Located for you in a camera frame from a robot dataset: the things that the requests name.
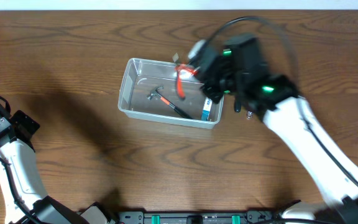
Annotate black yellow screwdriver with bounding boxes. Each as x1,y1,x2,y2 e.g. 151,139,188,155
234,95,242,113

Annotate silver wrench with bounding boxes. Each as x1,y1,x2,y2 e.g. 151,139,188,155
247,111,253,119

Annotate blue white cardboard box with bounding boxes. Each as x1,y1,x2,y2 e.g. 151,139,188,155
201,97,213,121

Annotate orange handled pliers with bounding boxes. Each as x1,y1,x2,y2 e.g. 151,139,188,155
172,53,198,101

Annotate clear plastic container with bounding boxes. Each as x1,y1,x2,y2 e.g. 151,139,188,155
117,58,224,129

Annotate small hammer black orange handle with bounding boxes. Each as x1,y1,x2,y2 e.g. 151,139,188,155
147,86,193,119

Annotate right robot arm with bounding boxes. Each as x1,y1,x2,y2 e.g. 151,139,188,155
188,34,358,223

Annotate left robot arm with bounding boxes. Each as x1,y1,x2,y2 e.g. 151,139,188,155
0,96,119,224

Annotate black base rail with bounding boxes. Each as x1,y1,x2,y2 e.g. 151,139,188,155
117,210,273,224

